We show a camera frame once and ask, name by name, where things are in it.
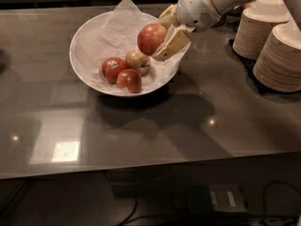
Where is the right stack of paper bowls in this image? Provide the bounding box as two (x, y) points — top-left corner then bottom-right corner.
(253, 20), (301, 92)

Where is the dark box under table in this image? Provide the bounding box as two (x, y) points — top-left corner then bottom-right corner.
(184, 183), (250, 215)

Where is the red apple front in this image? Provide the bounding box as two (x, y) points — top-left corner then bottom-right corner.
(116, 69), (142, 93)

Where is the left stack of paper bowls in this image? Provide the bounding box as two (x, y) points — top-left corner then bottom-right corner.
(233, 0), (292, 60)

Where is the yellowish red apple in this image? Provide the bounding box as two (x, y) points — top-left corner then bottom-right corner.
(125, 49), (151, 76)

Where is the stack of paper bowls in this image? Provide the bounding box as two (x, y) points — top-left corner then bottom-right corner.
(253, 20), (301, 92)
(233, 0), (292, 60)

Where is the black mat under stacks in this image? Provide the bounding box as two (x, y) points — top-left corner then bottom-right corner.
(228, 39), (301, 96)

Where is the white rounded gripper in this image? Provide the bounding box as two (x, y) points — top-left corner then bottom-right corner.
(152, 0), (221, 61)

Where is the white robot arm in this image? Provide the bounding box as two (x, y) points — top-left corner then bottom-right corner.
(152, 0), (301, 61)

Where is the black cable under table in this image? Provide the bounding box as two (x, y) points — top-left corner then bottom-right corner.
(261, 181), (301, 218)

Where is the red apple with sticker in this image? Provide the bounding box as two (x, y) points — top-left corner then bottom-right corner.
(101, 57), (128, 84)

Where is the large white bowl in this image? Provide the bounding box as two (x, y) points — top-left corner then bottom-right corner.
(70, 9), (190, 97)

